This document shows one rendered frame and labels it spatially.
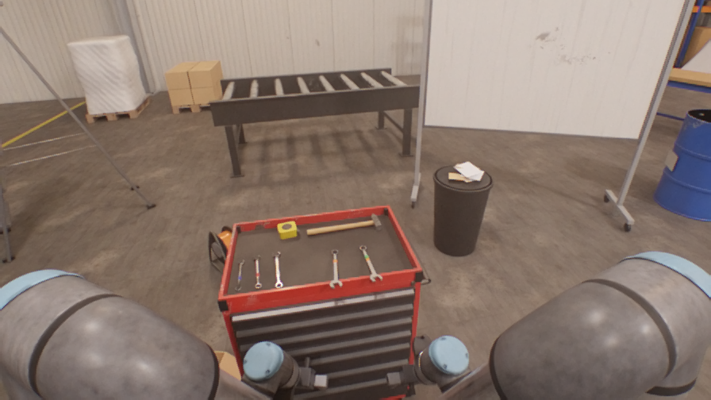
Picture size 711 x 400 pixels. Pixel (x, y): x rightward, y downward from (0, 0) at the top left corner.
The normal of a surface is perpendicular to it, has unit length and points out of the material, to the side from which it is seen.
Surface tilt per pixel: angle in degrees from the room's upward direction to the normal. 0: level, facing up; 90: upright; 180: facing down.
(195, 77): 90
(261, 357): 20
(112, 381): 54
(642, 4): 90
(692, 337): 65
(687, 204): 90
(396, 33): 90
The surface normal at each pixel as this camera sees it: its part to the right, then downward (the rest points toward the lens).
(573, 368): -0.51, -0.15
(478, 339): -0.02, -0.89
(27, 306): -0.11, -0.77
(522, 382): -0.81, -0.07
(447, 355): 0.12, -0.70
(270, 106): 0.23, 0.44
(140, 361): 0.61, -0.43
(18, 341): -0.29, -0.33
